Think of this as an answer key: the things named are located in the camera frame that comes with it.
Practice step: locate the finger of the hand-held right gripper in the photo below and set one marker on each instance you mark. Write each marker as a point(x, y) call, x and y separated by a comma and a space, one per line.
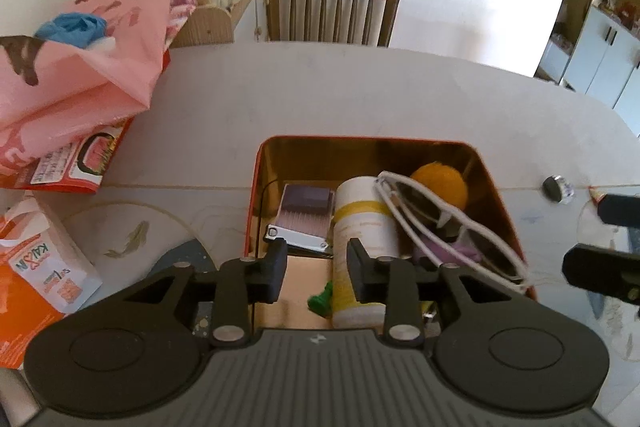
point(620, 209)
point(600, 269)

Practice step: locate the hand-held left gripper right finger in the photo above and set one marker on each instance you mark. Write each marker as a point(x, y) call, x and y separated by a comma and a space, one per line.
point(357, 267)

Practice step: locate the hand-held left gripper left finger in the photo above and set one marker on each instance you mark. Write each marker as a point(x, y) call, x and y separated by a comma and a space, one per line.
point(277, 267)

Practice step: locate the round chrome tin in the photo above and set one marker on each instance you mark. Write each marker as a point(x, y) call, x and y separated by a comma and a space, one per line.
point(607, 237)

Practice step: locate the small green toy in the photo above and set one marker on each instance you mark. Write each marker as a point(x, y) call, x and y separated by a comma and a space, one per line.
point(320, 302)

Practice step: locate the white sunglasses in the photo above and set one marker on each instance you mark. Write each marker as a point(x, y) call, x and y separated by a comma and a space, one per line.
point(450, 212)

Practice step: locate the red box with gold inside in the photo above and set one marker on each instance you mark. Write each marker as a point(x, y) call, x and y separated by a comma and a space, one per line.
point(310, 162)

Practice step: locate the metal nail clipper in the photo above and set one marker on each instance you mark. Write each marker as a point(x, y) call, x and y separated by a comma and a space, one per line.
point(300, 244)

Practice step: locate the white plastic bottle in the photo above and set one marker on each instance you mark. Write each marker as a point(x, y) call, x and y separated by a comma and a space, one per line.
point(362, 212)

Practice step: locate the small metal bottle cap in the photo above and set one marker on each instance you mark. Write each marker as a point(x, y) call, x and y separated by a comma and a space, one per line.
point(557, 189)

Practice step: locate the orange ball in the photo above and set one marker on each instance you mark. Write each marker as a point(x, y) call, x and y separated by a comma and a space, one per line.
point(442, 182)

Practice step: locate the white cupboard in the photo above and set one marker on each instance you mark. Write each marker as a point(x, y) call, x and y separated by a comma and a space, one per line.
point(600, 52)

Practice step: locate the orange and white packet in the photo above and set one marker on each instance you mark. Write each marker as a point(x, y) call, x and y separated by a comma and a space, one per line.
point(30, 287)

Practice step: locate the wooden sideboard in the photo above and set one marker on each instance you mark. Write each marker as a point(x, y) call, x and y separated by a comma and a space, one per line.
point(210, 27)

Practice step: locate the pink plastic bag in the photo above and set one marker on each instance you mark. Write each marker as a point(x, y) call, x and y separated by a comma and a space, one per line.
point(85, 87)

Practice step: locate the blue cloth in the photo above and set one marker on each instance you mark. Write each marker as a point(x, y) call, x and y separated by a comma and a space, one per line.
point(75, 29)

